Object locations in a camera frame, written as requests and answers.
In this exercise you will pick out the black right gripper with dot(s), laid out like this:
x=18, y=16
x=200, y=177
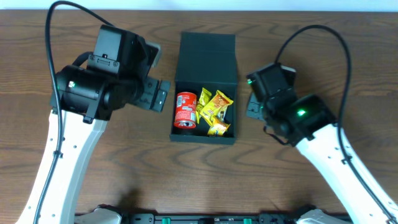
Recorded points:
x=253, y=109

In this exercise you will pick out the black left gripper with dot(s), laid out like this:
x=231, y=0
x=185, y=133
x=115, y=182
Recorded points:
x=154, y=95

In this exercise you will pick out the red Pringles can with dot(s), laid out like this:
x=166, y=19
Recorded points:
x=185, y=110

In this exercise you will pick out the yellow orange snack packet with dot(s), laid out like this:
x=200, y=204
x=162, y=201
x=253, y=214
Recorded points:
x=214, y=106

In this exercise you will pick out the yellow cracker packet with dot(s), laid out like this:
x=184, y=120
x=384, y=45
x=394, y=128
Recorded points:
x=218, y=127

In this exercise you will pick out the black gift box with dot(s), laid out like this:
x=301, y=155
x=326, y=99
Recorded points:
x=207, y=61

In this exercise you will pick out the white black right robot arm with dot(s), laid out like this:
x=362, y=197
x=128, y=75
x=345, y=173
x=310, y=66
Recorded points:
x=308, y=125

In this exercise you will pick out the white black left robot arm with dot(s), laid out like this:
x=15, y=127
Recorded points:
x=97, y=83

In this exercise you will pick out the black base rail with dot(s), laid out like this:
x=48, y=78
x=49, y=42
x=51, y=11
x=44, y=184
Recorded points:
x=148, y=218

